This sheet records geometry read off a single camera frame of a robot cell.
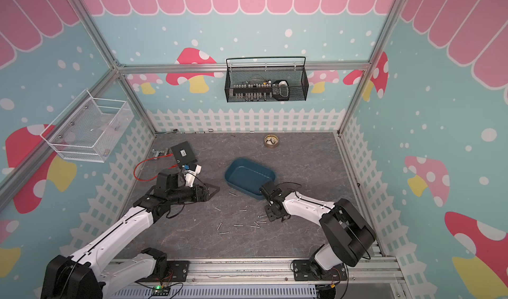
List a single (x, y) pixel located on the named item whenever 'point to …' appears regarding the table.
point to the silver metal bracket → (159, 153)
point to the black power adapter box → (183, 154)
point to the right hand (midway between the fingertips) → (275, 211)
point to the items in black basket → (254, 89)
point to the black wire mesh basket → (297, 77)
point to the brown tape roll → (271, 141)
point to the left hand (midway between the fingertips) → (212, 192)
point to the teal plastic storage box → (247, 177)
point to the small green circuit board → (159, 291)
